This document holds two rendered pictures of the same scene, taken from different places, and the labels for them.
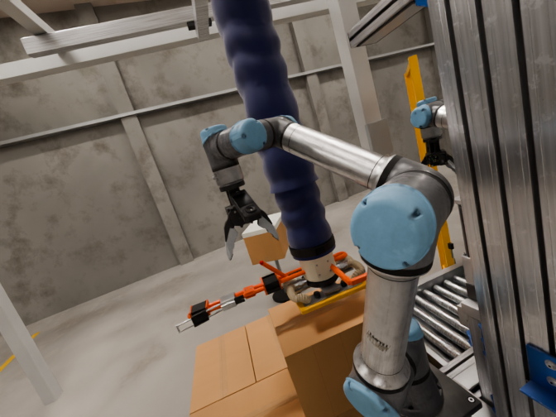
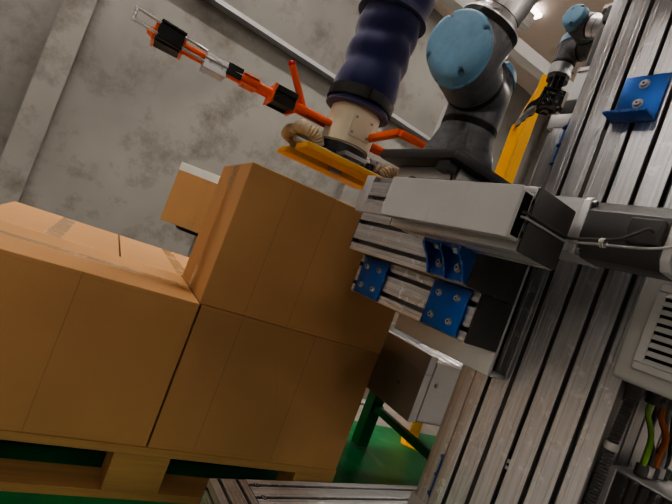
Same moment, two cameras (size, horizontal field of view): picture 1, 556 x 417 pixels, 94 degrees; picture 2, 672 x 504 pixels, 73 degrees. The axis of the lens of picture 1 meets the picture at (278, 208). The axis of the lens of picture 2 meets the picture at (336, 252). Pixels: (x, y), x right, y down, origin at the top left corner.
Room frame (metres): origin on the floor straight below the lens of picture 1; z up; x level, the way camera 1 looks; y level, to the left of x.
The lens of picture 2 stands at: (-0.26, 0.23, 0.78)
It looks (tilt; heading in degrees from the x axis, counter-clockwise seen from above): 1 degrees up; 343
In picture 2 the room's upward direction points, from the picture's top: 21 degrees clockwise
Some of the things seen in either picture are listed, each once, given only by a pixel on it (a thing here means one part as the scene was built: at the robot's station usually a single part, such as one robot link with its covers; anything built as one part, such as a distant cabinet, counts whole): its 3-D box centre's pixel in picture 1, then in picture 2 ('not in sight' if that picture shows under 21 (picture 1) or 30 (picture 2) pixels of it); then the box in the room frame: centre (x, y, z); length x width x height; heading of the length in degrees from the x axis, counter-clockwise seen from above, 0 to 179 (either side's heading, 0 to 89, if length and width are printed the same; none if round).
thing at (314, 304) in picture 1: (331, 291); (349, 163); (1.12, -0.12, 1.08); 0.34 x 0.10 x 0.05; 99
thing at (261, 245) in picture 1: (268, 237); (210, 205); (3.13, 0.22, 0.82); 0.60 x 0.40 x 0.40; 166
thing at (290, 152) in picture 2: not in sight; (326, 165); (1.30, -0.09, 1.08); 0.34 x 0.10 x 0.05; 99
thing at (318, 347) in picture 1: (338, 338); (299, 257); (1.21, -0.10, 0.74); 0.60 x 0.40 x 0.40; 99
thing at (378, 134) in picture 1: (379, 138); not in sight; (2.31, -1.04, 1.62); 0.20 x 0.05 x 0.30; 101
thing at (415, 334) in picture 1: (398, 342); (480, 95); (0.58, -0.19, 1.20); 0.13 x 0.12 x 0.14; 132
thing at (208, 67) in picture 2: (228, 301); (214, 67); (1.14, 0.35, 1.18); 0.07 x 0.07 x 0.04; 9
